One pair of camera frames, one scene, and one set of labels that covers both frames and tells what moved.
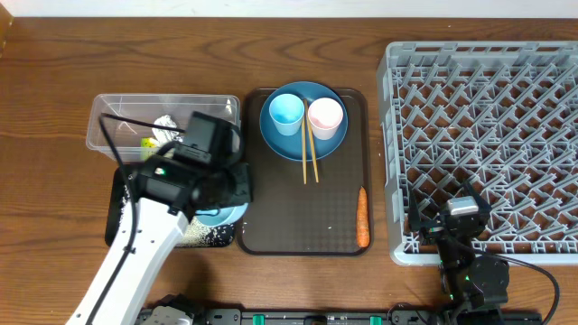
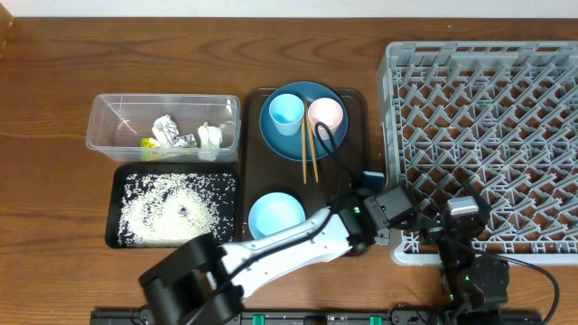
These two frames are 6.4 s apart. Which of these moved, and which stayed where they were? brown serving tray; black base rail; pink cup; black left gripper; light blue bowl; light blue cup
Moved: light blue bowl; black left gripper
Stayed: black base rail; brown serving tray; pink cup; light blue cup
